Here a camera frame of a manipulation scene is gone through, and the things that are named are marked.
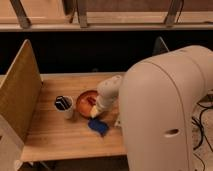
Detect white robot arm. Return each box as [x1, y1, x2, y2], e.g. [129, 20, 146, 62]
[91, 45, 213, 171]

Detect wooden shelf rail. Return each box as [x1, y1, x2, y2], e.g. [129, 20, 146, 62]
[0, 0, 213, 32]

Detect black floor cables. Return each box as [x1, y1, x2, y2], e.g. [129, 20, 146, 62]
[191, 99, 213, 171]

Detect blue crumpled cloth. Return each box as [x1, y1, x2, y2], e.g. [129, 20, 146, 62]
[88, 119, 109, 136]

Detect wooden side panel left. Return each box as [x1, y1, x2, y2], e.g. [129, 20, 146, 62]
[0, 39, 42, 142]

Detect white tube bottle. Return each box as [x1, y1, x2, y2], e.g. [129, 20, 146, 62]
[114, 117, 121, 128]

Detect orange ceramic bowl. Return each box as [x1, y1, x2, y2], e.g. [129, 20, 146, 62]
[76, 90, 98, 118]

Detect red item in bowl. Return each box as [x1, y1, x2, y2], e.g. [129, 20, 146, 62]
[87, 97, 96, 105]

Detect grey side panel right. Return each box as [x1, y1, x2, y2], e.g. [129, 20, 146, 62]
[152, 36, 169, 55]

